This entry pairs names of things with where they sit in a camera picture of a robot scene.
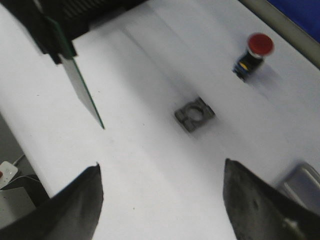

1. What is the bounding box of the white device with cable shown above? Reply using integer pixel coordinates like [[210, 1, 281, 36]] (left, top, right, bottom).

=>
[[0, 154, 37, 228]]

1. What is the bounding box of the red emergency stop button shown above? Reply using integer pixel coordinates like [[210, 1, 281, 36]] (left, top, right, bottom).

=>
[[232, 32, 274, 82]]

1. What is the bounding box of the silver metal tray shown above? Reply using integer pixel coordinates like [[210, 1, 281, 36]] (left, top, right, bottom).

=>
[[273, 160, 320, 214]]

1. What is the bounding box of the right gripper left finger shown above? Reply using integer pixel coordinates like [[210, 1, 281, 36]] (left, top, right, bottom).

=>
[[0, 164, 104, 240]]

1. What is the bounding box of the grey metal clamp block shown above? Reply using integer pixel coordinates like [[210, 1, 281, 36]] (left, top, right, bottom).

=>
[[173, 96, 216, 133]]

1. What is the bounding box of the black slotted board rack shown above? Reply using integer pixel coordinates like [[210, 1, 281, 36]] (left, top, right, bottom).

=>
[[47, 0, 144, 40]]

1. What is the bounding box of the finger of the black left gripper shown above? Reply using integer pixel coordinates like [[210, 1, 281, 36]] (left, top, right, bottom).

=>
[[4, 0, 77, 65]]

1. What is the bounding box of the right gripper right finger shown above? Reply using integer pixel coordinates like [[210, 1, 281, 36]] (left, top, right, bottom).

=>
[[223, 158, 320, 240]]

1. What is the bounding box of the green perforated board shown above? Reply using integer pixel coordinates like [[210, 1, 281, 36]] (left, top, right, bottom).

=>
[[45, 16, 105, 129]]

